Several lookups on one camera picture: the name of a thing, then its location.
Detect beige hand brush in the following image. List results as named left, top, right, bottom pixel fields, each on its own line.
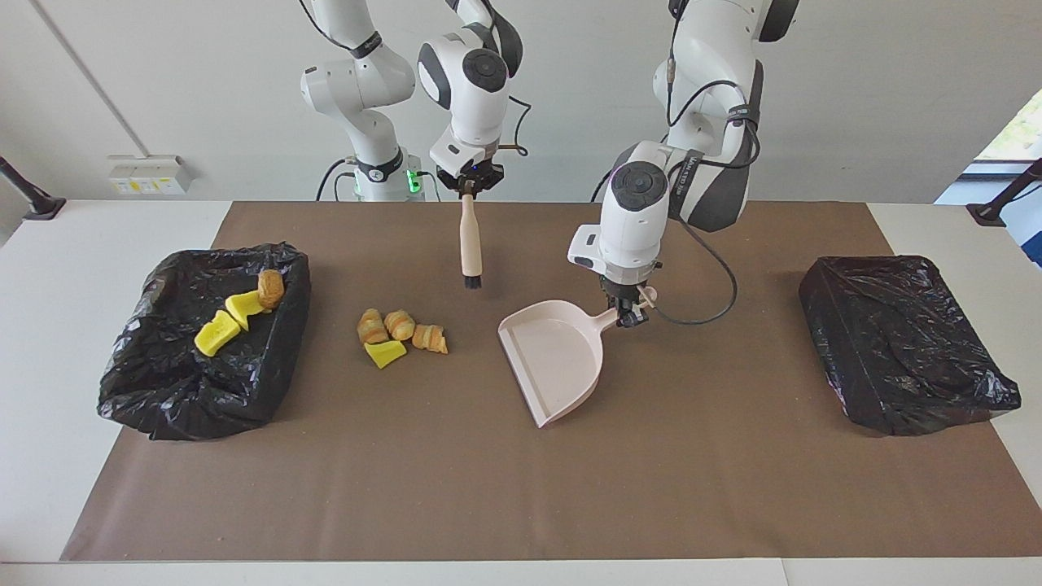
left=459, top=191, right=484, bottom=291

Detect beige plastic dustpan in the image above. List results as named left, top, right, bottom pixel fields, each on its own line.
left=497, top=286, right=659, bottom=430

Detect yellow green sponge piece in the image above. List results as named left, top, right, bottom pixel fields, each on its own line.
left=364, top=339, right=408, bottom=370

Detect yellow foam piece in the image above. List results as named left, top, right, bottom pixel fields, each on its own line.
left=225, top=291, right=269, bottom=331
left=194, top=310, right=242, bottom=358

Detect black bag lined bin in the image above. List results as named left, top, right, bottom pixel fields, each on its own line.
left=798, top=255, right=1022, bottom=438
left=97, top=242, right=313, bottom=443

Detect brown paper table mat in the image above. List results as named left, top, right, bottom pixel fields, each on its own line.
left=61, top=201, right=1042, bottom=562

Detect window with greenery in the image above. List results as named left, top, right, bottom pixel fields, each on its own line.
left=961, top=85, right=1042, bottom=178

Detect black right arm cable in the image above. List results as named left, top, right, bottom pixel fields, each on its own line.
left=493, top=96, right=532, bottom=157

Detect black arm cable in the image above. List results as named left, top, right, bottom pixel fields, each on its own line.
left=647, top=49, right=762, bottom=326
left=493, top=96, right=532, bottom=157

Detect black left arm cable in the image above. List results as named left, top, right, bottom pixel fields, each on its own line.
left=647, top=49, right=762, bottom=326

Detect white wall socket box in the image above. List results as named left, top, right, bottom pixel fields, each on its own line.
left=107, top=155, right=196, bottom=196

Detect black clamp mount pole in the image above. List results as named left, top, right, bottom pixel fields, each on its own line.
left=966, top=157, right=1042, bottom=227
left=0, top=156, right=66, bottom=222

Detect white wall cable duct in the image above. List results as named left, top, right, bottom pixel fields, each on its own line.
left=31, top=0, right=151, bottom=160

